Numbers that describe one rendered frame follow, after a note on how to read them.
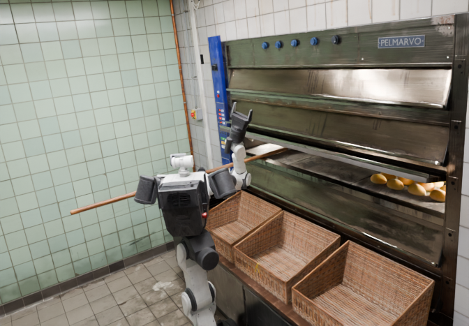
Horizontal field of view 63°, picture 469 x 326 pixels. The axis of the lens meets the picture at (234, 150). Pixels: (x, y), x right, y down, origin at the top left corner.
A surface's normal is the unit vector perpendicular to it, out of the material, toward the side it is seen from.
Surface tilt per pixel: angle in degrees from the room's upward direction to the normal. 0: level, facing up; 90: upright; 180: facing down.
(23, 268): 90
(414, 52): 90
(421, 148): 70
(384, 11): 90
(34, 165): 90
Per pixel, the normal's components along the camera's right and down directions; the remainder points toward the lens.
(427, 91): -0.82, -0.11
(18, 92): 0.55, 0.18
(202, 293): 0.47, -0.16
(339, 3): -0.84, 0.23
